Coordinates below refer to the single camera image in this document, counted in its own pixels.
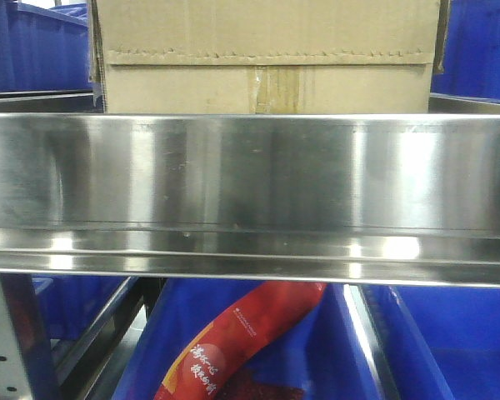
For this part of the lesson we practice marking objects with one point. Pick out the large plain cardboard box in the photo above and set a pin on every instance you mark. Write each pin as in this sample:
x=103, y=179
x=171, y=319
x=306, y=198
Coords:
x=266, y=57

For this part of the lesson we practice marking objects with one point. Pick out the stainless steel shelf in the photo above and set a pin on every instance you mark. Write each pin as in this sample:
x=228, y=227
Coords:
x=391, y=199

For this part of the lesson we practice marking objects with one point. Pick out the blue bin lower centre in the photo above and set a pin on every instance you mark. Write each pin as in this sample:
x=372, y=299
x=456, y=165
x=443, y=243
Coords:
x=325, y=356

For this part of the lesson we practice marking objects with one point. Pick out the blue bin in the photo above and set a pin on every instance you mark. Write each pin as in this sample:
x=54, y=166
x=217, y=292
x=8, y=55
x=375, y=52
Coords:
x=471, y=64
x=439, y=342
x=43, y=49
x=325, y=356

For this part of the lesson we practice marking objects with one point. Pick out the red snack bag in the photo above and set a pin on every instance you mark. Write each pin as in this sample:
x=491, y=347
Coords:
x=234, y=336

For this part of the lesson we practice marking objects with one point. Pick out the blue bin lower right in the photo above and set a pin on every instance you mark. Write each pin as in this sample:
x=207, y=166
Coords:
x=439, y=342

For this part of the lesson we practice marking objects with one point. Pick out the blue bin upper left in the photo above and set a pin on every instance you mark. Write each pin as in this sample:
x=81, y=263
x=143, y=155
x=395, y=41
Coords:
x=43, y=49

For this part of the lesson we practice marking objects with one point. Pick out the blue bin upper right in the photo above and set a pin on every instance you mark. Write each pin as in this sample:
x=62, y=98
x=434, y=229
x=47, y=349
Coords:
x=471, y=64

